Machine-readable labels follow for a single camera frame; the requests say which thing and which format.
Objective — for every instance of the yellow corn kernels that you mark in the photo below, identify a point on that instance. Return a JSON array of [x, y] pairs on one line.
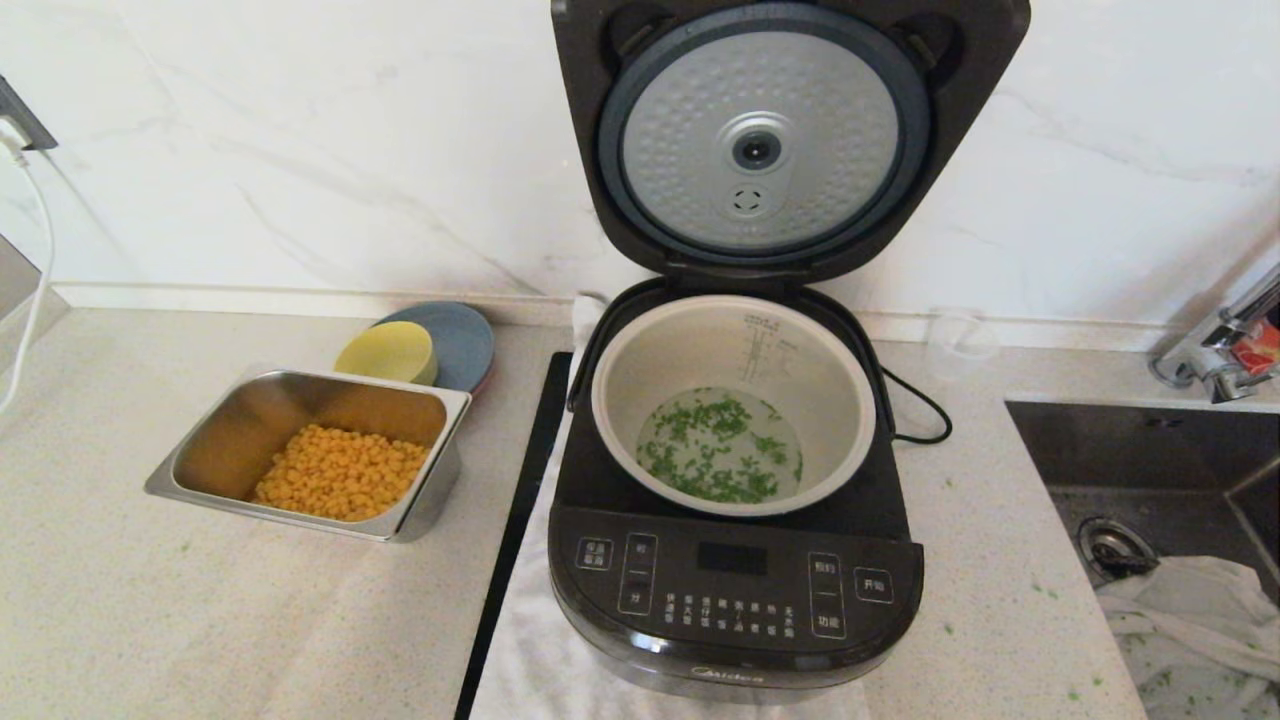
[[340, 475]]

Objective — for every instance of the yellow bowl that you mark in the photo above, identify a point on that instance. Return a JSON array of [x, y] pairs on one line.
[[385, 352]]

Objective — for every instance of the chopped green scallions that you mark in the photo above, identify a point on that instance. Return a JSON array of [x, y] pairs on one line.
[[715, 450]]

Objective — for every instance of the black rice cooker lid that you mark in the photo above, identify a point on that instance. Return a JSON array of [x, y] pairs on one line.
[[690, 130]]

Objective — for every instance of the grey inner pot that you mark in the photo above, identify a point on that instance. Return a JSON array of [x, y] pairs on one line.
[[640, 380]]

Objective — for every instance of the metal sink drain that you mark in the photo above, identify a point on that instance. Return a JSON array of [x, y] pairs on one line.
[[1108, 547]]

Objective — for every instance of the chrome faucet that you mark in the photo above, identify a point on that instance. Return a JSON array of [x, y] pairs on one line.
[[1205, 360]]

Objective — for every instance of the white cloth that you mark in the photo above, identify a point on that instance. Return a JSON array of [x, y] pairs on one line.
[[1200, 620]]

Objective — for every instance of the black rice cooker body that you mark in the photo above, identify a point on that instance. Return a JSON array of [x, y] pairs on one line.
[[735, 590]]

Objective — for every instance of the white towel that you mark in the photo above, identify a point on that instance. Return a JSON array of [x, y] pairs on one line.
[[540, 650]]

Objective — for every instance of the stainless steel tray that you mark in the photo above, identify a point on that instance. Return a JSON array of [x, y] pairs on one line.
[[240, 430]]

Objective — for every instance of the clear measuring cup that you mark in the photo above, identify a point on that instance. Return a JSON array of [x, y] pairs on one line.
[[960, 345]]

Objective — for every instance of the blue plate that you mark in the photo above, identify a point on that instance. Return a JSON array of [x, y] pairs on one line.
[[465, 345]]

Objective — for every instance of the dark wall socket plate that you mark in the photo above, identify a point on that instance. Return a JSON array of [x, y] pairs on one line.
[[28, 125]]

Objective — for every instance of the black strip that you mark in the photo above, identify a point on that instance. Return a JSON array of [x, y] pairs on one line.
[[520, 500]]

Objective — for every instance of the orange red item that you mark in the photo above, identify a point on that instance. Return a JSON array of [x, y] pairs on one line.
[[1256, 357]]

